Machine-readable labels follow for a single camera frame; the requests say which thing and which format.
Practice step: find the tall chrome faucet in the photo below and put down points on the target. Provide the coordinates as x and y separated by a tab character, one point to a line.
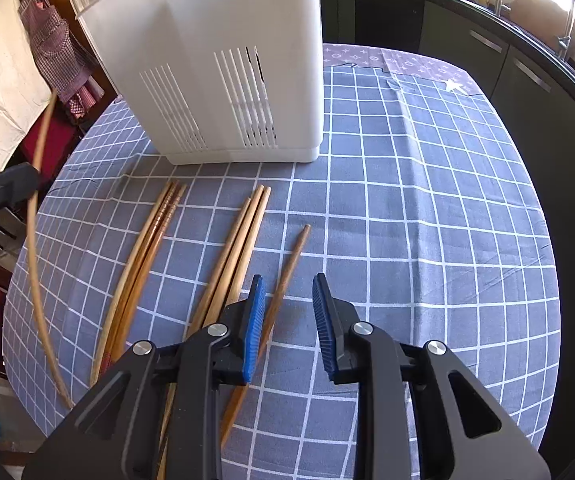
567	30

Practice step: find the brown wooden chopstick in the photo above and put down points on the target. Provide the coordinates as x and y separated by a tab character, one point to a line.
171	225
287	275

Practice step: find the light wooden chopstick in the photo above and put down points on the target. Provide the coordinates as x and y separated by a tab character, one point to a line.
30	250
243	230
126	270
222	255
251	240

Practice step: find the wooden cutting board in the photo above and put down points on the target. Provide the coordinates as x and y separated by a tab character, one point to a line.
537	5

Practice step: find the dark red chair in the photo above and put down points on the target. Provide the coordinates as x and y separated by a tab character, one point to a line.
59	145

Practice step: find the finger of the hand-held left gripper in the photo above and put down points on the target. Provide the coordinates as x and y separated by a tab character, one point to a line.
4	185

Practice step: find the blue checked tablecloth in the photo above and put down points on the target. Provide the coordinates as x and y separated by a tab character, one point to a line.
417	210

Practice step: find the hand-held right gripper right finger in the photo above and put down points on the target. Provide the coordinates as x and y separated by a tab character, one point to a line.
325	325

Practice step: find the checked apron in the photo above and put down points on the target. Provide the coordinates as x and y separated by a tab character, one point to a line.
47	35

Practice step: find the white plastic utensil holder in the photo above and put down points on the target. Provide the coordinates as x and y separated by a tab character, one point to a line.
192	20

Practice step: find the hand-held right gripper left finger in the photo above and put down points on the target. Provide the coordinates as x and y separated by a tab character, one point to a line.
255	330

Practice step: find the dark stone countertop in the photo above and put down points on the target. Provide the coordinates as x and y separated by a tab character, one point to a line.
522	27

